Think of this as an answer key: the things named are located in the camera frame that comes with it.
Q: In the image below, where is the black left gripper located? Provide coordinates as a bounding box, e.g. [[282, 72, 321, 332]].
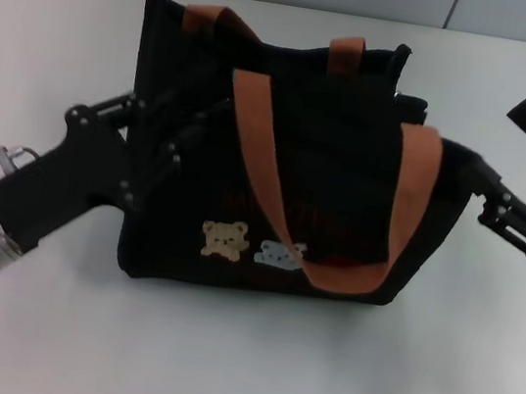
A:
[[0, 65, 235, 281]]

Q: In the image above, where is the black bag with orange handles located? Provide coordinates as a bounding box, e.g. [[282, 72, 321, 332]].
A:
[[104, 0, 499, 328]]

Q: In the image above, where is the left arm connector cable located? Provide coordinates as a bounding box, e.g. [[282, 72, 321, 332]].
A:
[[0, 141, 44, 180]]

